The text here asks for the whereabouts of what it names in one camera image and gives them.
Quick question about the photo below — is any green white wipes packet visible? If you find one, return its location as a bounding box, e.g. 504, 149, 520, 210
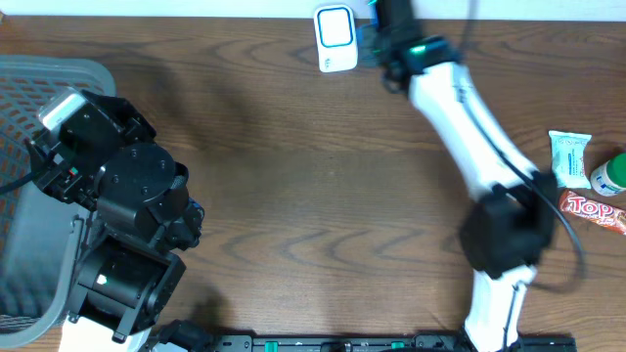
549, 130, 592, 189

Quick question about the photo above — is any green lid jar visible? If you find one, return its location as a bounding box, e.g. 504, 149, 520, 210
590, 154, 626, 197

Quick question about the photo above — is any red chocolate bar wrapper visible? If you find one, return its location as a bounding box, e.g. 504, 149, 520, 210
559, 191, 625, 235

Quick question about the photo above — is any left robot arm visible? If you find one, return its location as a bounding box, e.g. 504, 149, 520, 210
29, 88, 204, 351

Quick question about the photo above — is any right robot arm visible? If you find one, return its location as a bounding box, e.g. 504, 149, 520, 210
361, 0, 557, 351

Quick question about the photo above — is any white barcode scanner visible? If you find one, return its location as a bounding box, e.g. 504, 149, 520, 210
313, 4, 358, 73

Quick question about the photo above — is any grey plastic mesh basket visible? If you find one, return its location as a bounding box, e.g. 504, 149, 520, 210
1, 55, 115, 348

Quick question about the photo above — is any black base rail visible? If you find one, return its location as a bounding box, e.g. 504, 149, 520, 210
141, 320, 578, 352

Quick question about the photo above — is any black left camera cable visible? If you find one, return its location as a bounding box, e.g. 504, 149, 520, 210
0, 160, 65, 197

